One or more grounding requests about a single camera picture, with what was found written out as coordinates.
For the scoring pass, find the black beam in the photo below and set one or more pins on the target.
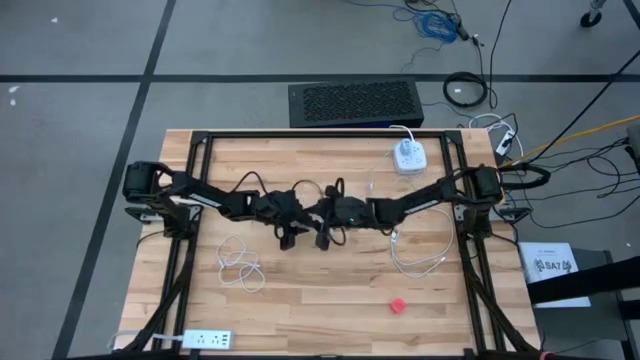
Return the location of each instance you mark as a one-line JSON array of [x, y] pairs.
[[585, 281]]

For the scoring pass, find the white floor power strip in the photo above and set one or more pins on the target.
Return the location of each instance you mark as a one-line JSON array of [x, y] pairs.
[[505, 142]]

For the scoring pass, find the grey side table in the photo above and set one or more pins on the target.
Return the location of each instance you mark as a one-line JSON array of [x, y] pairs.
[[595, 320]]

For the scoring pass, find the black caster wheel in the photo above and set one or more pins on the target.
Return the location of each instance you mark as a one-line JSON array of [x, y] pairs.
[[590, 19]]

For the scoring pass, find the black perforated computer case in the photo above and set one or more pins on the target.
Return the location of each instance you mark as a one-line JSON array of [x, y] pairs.
[[355, 102]]

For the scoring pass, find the light blue wall charger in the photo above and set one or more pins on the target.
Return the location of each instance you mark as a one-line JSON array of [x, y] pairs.
[[404, 148]]

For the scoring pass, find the red charger cube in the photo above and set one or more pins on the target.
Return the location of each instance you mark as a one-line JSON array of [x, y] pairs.
[[398, 305]]

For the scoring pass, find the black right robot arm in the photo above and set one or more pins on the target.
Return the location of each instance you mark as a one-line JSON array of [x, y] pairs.
[[415, 200]]

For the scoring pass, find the white square power strip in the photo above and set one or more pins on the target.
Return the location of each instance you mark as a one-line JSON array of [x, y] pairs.
[[414, 164]]

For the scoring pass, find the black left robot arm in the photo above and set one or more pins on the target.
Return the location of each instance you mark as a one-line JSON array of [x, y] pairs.
[[200, 192]]

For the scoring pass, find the white rectangular power strip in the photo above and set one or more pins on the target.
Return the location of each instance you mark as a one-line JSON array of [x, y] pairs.
[[207, 340]]

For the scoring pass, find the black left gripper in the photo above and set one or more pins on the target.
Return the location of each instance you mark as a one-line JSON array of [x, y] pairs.
[[285, 210]]

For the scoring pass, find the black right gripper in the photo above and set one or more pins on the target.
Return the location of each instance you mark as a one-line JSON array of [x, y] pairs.
[[350, 210]]

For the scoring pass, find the white printed paper sheet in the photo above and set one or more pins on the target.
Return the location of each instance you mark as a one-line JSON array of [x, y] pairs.
[[550, 265]]

